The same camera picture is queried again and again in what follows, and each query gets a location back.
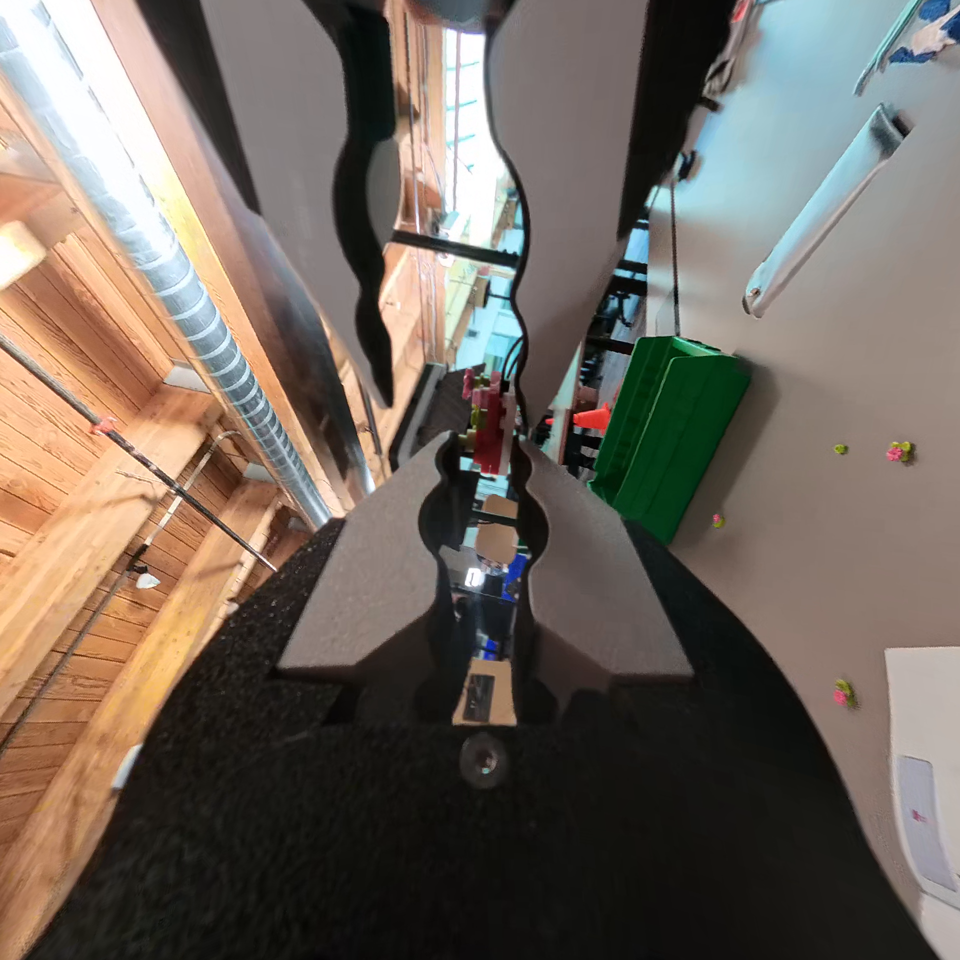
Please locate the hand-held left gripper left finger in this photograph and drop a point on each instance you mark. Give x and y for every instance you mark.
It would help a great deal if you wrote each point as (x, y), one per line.
(352, 585)

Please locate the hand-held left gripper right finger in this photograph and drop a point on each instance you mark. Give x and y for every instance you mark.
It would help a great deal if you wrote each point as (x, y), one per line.
(600, 592)

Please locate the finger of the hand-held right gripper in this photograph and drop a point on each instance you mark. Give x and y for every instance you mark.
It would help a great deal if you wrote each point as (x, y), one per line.
(292, 150)
(570, 150)

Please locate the pink red lego model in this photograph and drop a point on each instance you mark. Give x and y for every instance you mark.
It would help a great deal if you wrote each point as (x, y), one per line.
(491, 424)

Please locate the pink lime lego flower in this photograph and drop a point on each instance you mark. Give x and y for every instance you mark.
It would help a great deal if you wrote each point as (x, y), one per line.
(898, 451)
(844, 694)

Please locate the green plastic bin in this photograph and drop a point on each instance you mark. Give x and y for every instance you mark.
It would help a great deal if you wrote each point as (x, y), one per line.
(667, 435)

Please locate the orange traffic cone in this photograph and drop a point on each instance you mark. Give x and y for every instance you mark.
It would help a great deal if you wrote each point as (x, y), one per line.
(594, 417)

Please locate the clear plastic bag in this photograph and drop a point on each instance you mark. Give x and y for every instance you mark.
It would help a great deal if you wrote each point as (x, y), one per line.
(817, 217)

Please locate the ceiling spot lamp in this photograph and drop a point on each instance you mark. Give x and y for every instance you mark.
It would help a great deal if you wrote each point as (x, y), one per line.
(145, 579)

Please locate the black ceiling rod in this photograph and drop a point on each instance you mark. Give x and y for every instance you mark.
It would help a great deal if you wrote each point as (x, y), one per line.
(150, 465)

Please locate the plastic bag with blue print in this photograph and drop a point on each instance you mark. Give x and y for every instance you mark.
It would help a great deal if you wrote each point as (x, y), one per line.
(911, 37)

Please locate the white instruction booklet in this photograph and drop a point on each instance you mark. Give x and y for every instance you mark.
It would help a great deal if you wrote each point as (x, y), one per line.
(926, 780)

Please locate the silver ventilation duct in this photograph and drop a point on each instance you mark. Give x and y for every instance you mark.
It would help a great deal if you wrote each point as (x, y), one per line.
(172, 262)

